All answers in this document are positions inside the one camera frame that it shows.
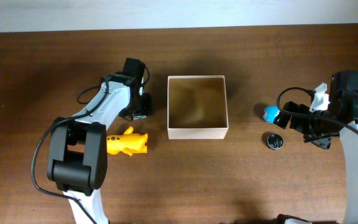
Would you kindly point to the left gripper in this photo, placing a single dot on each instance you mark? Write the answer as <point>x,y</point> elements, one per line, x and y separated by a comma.
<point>143,106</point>

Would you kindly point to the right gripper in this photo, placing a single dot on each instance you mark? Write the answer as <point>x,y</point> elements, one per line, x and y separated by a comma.
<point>295,120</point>

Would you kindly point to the red grey toy truck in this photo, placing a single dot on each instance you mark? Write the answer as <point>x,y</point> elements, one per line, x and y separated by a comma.
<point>139,116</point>

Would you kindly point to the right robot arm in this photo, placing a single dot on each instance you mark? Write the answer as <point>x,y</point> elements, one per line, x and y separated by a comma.
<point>333,113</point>

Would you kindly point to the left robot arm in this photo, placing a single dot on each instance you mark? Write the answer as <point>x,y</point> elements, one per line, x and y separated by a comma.
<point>78,157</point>

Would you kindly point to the black round cap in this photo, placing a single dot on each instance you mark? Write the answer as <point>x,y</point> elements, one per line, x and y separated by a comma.
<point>275,141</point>

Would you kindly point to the blue ball with eyes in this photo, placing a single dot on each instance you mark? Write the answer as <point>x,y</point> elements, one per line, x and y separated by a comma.
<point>271,113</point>

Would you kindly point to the orange toy animal figure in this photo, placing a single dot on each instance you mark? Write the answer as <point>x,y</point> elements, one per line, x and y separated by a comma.
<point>128,142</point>

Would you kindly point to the open beige cardboard box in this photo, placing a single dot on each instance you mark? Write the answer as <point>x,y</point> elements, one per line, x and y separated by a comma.
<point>197,107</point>

